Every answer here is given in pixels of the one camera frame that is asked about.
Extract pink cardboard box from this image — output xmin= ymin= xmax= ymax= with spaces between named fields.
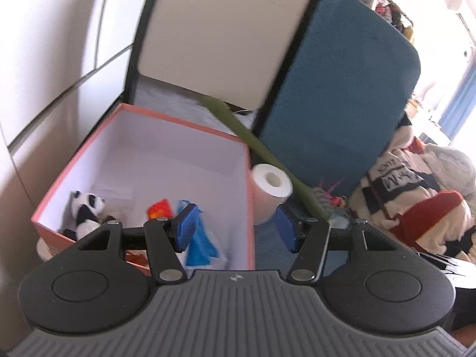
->
xmin=31 ymin=103 xmax=257 ymax=271

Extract panda plush toy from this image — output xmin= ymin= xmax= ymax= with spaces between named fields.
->
xmin=60 ymin=190 xmax=117 ymax=242

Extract white wardrobe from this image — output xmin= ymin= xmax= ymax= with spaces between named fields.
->
xmin=0 ymin=0 xmax=159 ymax=239

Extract small colourful trinkets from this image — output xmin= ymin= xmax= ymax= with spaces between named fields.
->
xmin=309 ymin=178 xmax=351 ymax=212

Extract blue plastic bag of tissues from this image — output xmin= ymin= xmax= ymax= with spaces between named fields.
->
xmin=176 ymin=200 xmax=230 ymax=269

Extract clothes rack with clothes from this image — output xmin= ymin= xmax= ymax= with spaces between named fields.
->
xmin=323 ymin=0 xmax=416 ymax=43

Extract white round object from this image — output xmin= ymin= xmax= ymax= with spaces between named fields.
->
xmin=36 ymin=239 xmax=57 ymax=262

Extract blue fabric sofa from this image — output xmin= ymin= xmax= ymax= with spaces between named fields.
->
xmin=253 ymin=0 xmax=422 ymax=272

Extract red orange small toy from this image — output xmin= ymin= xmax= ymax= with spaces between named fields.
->
xmin=147 ymin=200 xmax=174 ymax=221

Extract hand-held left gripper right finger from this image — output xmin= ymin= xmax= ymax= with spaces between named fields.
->
xmin=274 ymin=206 xmax=400 ymax=284

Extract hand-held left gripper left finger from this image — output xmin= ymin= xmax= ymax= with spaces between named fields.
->
xmin=76 ymin=203 xmax=199 ymax=284

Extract beige chair with black frame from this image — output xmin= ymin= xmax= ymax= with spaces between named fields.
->
xmin=124 ymin=0 xmax=319 ymax=136

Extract white toilet paper roll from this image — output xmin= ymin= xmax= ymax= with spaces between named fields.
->
xmin=251 ymin=164 xmax=294 ymax=226

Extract green pole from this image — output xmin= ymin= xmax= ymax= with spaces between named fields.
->
xmin=203 ymin=96 xmax=331 ymax=221

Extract blue curtain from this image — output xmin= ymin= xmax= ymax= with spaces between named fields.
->
xmin=438 ymin=76 xmax=476 ymax=145

